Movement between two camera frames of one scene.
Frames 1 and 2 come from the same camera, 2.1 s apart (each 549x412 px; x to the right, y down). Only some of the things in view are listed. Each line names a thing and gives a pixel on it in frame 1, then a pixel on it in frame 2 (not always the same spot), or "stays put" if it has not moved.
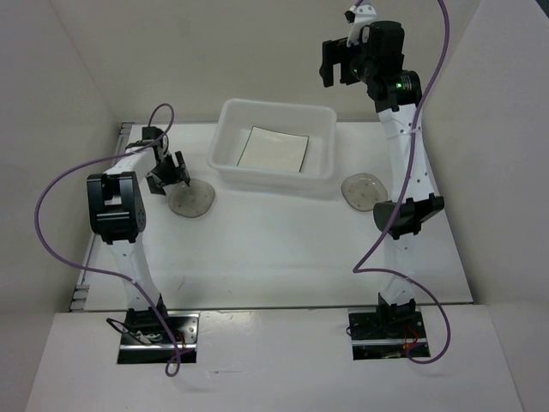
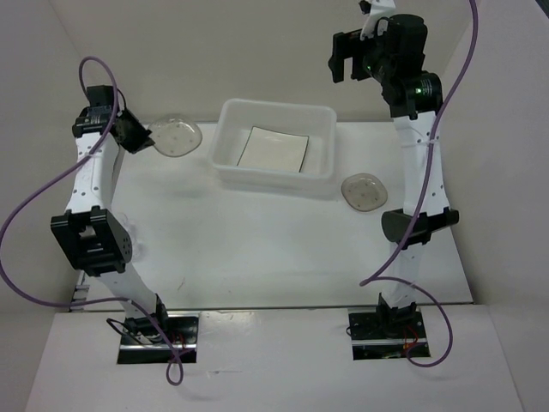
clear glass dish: [362, 190] stays put
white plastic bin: [233, 121] stays put
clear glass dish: [191, 200] → [176, 136]
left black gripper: [177, 175] → [142, 140]
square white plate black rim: [274, 150] stays put
